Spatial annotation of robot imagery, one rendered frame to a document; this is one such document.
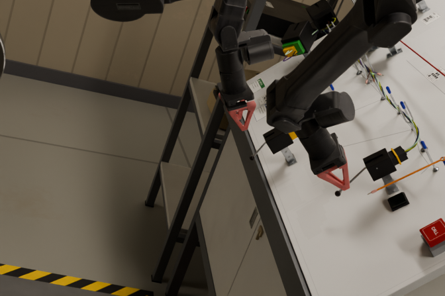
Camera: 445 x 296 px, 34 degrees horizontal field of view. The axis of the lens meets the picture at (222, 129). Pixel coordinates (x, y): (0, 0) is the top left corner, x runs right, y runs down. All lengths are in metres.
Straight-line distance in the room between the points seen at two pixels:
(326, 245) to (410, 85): 0.56
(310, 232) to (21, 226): 1.56
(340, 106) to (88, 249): 1.78
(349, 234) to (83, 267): 1.45
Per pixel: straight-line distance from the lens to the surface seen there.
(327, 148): 1.42
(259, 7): 2.42
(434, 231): 1.48
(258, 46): 1.63
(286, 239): 1.70
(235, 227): 2.19
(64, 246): 2.93
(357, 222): 1.64
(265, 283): 1.87
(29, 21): 4.15
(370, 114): 1.94
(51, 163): 3.46
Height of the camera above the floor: 1.68
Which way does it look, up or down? 22 degrees down
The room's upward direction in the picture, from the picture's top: 21 degrees clockwise
